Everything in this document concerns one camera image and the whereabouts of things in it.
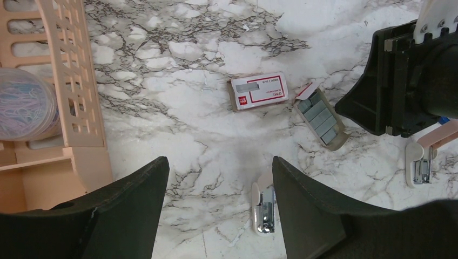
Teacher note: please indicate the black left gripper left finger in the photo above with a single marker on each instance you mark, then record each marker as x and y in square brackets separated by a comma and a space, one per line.
[119, 220]

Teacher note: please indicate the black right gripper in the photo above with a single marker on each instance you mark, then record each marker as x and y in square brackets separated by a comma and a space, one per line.
[405, 87]

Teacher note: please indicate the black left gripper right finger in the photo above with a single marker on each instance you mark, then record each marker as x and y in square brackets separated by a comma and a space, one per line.
[320, 222]

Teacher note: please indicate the staple tray with staples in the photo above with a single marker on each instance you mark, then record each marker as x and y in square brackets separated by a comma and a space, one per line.
[320, 117]

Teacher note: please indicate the clear tape roll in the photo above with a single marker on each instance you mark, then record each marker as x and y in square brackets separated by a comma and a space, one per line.
[29, 108]

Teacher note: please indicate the white eraser block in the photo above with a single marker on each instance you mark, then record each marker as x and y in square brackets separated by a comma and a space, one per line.
[263, 205]

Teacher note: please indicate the red white staple box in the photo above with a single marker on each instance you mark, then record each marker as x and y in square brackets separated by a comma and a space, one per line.
[258, 90]

